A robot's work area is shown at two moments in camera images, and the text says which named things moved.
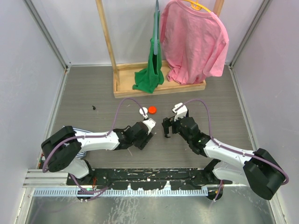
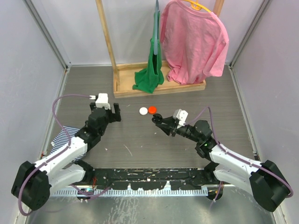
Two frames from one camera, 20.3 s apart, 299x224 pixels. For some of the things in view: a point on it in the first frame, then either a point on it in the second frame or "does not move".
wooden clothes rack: [126, 75] does not move
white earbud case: [145, 110] does not move
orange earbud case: [152, 110] does not move
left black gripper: [145, 138] -> [113, 117]
